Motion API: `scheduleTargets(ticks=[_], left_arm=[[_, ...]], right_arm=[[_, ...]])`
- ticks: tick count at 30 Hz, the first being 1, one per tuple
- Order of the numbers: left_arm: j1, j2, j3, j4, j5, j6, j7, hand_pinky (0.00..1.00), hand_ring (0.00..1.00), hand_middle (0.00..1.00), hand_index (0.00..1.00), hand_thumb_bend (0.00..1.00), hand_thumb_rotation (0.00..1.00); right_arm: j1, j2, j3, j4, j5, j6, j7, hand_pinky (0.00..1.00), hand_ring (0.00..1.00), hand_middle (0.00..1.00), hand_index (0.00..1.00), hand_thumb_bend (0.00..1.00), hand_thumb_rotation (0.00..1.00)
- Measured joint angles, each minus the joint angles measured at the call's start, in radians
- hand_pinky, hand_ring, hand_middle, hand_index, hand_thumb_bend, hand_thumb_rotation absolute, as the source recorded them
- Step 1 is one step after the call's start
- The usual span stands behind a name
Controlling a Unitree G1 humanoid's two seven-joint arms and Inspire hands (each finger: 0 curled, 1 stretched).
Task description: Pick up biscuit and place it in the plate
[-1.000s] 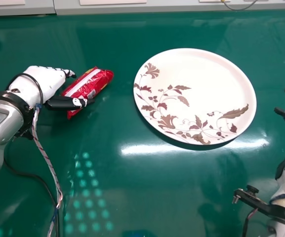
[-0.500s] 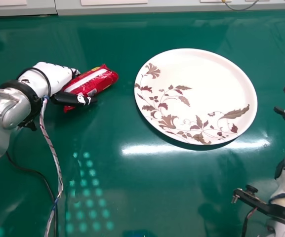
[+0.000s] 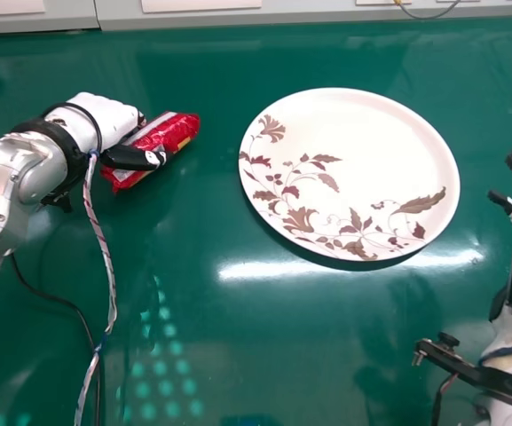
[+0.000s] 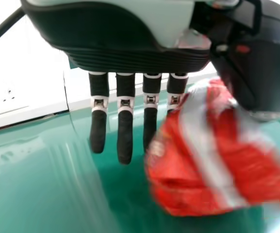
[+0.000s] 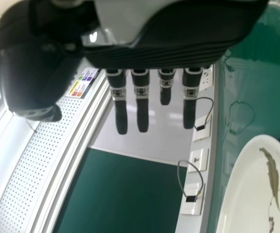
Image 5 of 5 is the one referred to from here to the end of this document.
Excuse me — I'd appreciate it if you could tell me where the plate with brown leaf pattern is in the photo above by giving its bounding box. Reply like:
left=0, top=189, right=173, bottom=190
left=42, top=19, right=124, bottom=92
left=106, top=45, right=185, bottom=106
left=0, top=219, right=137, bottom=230
left=216, top=134, right=280, bottom=233

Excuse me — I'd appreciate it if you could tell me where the white socket strip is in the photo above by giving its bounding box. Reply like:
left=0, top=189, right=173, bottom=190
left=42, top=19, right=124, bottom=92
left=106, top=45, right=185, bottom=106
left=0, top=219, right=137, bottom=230
left=173, top=63, right=219, bottom=233

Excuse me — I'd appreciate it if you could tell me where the white perforated cable duct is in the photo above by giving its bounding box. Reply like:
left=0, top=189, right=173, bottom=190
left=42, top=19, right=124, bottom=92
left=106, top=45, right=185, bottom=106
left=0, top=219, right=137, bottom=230
left=0, top=46, right=114, bottom=233

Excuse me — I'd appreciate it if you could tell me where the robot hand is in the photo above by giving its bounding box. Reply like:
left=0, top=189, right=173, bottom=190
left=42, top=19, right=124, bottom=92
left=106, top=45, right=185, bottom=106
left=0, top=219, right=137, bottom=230
left=0, top=0, right=269, bottom=135

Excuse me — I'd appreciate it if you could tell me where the thin grey cable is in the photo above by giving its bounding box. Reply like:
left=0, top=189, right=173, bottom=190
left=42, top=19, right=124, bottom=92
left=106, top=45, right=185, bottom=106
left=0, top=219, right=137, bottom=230
left=177, top=159, right=205, bottom=198
left=193, top=97, right=214, bottom=131

